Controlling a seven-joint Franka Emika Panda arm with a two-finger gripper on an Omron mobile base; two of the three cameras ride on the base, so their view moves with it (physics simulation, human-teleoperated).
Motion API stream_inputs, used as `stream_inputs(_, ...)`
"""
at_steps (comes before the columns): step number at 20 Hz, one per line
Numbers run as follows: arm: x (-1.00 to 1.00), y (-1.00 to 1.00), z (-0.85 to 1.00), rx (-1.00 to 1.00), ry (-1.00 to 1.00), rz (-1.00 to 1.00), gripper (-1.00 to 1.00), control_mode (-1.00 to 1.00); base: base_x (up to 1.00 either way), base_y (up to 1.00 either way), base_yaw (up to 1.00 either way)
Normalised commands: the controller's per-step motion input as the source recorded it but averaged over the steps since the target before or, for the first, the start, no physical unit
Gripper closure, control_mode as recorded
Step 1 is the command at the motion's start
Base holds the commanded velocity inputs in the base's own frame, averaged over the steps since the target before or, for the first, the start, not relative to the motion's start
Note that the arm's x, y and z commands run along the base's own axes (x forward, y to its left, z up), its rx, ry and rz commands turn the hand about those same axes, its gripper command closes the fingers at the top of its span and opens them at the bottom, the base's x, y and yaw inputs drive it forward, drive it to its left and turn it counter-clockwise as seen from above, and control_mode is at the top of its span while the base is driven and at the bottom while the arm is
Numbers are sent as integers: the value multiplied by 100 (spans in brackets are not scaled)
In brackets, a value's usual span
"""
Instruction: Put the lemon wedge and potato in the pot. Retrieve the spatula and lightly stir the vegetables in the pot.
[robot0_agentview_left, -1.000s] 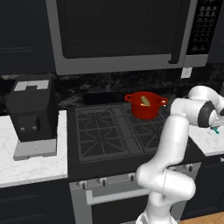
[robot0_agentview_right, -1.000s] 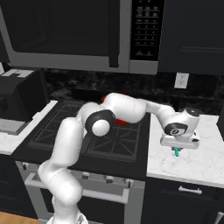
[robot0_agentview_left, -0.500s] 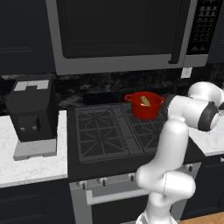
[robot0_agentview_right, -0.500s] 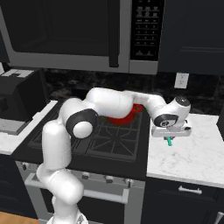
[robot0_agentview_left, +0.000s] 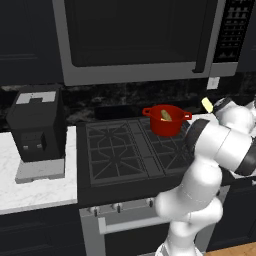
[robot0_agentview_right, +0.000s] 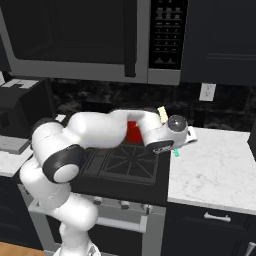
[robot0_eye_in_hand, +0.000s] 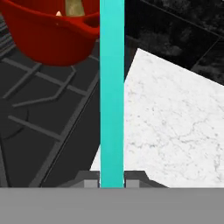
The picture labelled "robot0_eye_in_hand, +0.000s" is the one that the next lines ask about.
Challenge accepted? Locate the red pot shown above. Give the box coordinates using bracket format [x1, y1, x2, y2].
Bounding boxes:
[0, 0, 101, 67]

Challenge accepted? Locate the turquoise spatula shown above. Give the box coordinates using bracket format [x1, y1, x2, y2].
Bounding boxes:
[99, 0, 126, 189]

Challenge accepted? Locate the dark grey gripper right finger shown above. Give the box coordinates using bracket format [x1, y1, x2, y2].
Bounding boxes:
[123, 171, 170, 189]

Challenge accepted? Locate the brown potato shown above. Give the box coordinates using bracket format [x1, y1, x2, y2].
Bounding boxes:
[64, 0, 86, 18]

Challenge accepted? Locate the black hob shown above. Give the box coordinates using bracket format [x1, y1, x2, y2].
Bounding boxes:
[0, 11, 102, 188]

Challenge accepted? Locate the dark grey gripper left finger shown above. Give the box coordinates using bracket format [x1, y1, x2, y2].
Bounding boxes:
[57, 171, 101, 189]

